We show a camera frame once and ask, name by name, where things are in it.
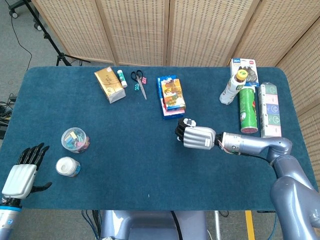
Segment blue cardboard box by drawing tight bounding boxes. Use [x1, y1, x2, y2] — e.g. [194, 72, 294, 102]
[156, 76, 186, 121]

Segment silver table leg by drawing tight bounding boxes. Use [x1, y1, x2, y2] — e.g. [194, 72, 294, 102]
[213, 210, 222, 240]

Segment floor cable bundle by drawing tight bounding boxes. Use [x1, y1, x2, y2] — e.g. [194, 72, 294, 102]
[0, 93, 18, 141]

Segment green chips can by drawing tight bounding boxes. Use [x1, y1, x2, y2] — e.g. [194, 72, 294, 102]
[238, 87, 259, 135]

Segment black binder clips blister pack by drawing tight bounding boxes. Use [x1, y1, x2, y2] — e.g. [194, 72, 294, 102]
[230, 58, 260, 88]

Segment white lidded jar blue label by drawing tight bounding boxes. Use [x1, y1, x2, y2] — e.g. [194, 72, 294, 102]
[55, 156, 81, 178]

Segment black handled scissors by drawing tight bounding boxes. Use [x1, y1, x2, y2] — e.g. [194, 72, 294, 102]
[130, 70, 148, 101]

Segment grey blue robot torso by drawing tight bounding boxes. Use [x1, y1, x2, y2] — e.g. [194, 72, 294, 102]
[99, 210, 210, 240]

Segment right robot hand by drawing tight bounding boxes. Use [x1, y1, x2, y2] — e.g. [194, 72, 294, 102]
[174, 118, 217, 151]

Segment wicker folding screen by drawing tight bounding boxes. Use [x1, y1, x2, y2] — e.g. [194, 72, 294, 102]
[31, 0, 320, 191]

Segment yellow orange snack box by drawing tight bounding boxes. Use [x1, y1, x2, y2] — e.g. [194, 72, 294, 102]
[160, 78, 187, 111]

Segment white green glue stick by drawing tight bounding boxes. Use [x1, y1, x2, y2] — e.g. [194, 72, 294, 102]
[116, 69, 128, 89]

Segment blue felt table mat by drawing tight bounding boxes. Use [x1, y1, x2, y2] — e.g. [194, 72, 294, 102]
[0, 66, 320, 211]

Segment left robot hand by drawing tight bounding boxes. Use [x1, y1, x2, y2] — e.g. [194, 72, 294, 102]
[1, 142, 53, 200]

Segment pastel tissue multipack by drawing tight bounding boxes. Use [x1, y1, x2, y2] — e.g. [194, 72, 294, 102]
[258, 82, 283, 139]

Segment blue cables under table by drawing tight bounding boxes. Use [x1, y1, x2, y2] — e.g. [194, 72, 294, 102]
[81, 209, 101, 240]

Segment black tripod stand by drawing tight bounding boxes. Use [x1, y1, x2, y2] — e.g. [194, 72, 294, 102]
[23, 0, 91, 67]

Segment black floor cable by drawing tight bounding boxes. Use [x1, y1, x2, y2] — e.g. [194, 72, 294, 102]
[11, 14, 33, 71]

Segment black wheeled cart base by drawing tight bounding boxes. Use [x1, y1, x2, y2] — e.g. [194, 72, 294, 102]
[4, 0, 44, 32]

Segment white drink bottle yellow cap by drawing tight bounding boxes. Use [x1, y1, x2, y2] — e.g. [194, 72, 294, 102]
[219, 69, 248, 106]

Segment clear jar of binder clips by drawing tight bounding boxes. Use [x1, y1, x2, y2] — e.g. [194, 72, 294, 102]
[61, 127, 91, 154]

